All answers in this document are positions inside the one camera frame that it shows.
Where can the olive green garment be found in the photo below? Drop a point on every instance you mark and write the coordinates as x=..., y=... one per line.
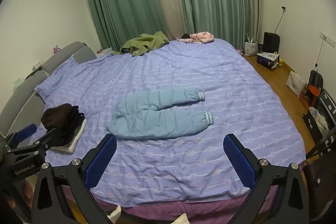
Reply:
x=147, y=44

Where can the white folded cloth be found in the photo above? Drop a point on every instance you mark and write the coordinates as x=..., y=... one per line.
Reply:
x=76, y=140

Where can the purple floral bed sheet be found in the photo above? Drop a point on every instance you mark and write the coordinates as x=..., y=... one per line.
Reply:
x=183, y=71

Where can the grey padded headboard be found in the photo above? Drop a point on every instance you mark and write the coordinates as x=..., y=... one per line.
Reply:
x=23, y=92

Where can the black garment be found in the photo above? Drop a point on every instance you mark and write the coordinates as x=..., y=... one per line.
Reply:
x=185, y=36

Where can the white plastic bag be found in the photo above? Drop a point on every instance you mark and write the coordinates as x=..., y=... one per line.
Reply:
x=295, y=83

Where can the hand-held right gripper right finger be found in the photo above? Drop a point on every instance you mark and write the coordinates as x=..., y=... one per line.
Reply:
x=240, y=163

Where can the small purple toy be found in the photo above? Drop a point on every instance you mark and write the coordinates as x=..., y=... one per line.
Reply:
x=56, y=49

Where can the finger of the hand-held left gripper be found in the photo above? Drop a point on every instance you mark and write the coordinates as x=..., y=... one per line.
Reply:
x=48, y=138
x=26, y=132

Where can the white bag with plant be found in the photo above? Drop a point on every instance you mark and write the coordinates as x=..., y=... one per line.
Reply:
x=251, y=48

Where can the dark folded clothes stack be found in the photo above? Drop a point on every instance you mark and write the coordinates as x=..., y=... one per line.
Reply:
x=63, y=119

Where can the pink patterned garment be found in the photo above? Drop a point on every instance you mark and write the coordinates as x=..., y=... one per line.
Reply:
x=199, y=37

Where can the purple floral pillow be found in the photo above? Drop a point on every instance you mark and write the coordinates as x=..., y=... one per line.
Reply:
x=57, y=77

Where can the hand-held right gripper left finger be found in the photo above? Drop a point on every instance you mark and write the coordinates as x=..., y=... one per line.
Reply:
x=101, y=161

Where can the blue and white box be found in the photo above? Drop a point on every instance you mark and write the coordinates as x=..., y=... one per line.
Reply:
x=267, y=60

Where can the light blue padded pants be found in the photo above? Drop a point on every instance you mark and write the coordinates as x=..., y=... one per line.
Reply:
x=157, y=113

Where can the black floor appliance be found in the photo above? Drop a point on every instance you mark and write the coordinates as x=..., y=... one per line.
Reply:
x=271, y=42

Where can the dark brown stool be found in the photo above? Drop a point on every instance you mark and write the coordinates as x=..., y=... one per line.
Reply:
x=320, y=182

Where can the purple bed skirt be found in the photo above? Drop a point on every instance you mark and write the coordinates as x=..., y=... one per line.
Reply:
x=183, y=209

